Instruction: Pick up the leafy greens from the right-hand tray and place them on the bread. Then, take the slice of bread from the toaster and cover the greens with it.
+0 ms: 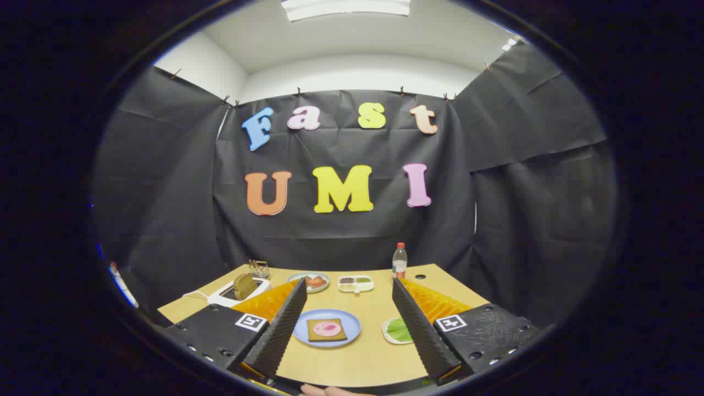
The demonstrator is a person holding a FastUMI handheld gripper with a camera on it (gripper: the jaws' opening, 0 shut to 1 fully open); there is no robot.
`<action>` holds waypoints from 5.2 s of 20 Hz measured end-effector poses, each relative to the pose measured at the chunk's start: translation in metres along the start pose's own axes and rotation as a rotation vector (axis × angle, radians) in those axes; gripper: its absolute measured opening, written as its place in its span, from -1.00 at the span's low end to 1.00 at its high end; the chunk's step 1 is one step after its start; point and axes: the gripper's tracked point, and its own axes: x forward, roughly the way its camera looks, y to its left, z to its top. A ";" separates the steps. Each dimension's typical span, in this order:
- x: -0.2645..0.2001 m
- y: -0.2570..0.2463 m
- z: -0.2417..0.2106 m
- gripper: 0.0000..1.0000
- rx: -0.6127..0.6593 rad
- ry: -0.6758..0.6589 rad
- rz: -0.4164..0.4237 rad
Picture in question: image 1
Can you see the clear red-capped water bottle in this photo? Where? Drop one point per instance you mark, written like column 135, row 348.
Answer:
column 400, row 261

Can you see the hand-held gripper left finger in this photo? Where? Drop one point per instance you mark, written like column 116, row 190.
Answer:
column 280, row 330

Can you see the pink ham slice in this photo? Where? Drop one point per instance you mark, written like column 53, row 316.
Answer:
column 327, row 328

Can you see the square brown bread slice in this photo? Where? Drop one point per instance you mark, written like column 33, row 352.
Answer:
column 316, row 336

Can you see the small white square plate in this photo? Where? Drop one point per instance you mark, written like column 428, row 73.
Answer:
column 386, row 334

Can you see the blue round plate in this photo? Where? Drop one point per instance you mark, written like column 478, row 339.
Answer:
column 352, row 325

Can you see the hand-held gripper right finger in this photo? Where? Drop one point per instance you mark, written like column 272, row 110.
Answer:
column 418, row 330

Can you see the white divided condiment dish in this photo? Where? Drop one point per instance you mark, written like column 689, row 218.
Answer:
column 357, row 287

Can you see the ceiling light panel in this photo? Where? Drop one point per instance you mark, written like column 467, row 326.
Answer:
column 346, row 6

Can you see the green lettuce leaf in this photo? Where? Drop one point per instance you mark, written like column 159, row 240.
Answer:
column 400, row 330

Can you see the red tomato slice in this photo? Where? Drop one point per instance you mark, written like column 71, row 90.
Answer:
column 313, row 280

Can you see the pale green round plate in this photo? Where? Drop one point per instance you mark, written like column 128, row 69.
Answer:
column 297, row 276

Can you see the black backdrop cloth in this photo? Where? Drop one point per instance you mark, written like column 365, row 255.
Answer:
column 352, row 236

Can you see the white toaster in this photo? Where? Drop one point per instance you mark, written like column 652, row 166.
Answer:
column 258, row 286

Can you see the round brown toast slice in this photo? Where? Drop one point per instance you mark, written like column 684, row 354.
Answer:
column 244, row 286

